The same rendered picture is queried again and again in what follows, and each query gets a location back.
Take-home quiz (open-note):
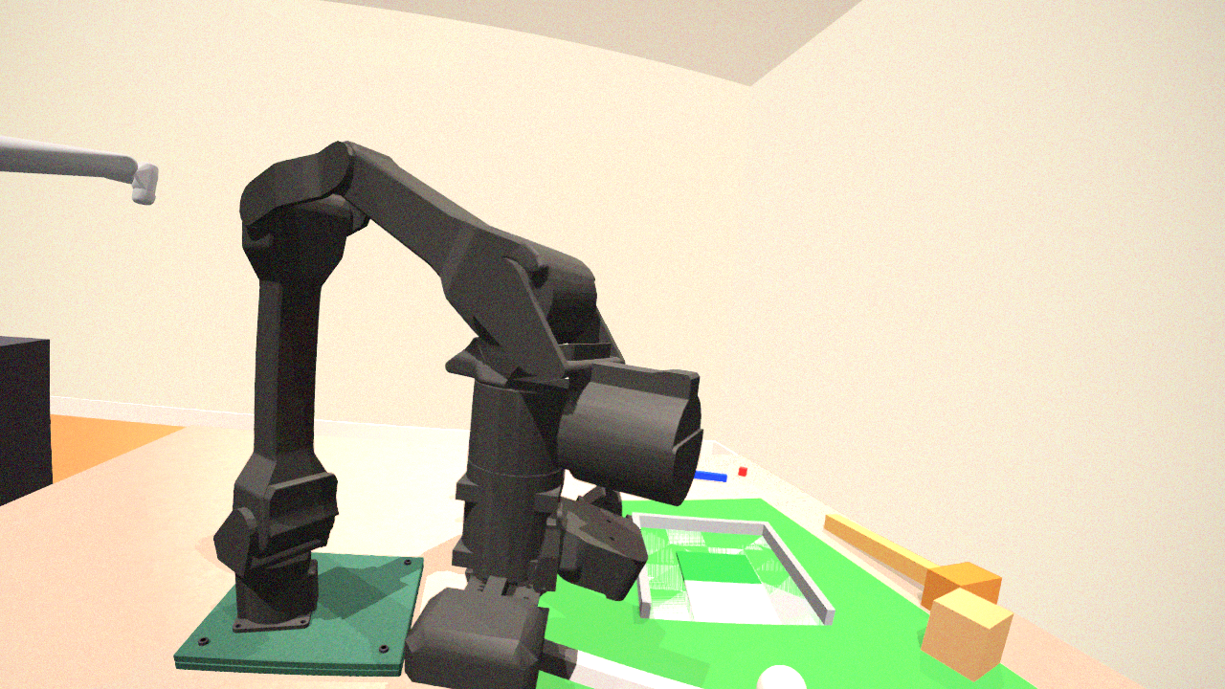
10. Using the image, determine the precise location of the green putting mat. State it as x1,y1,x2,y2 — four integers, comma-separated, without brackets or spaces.
538,498,1038,689

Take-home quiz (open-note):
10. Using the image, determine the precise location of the white golf ball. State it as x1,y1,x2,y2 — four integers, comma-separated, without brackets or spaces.
756,664,807,689

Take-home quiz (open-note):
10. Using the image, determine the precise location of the tan cube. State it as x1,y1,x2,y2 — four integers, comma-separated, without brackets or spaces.
921,588,1014,682

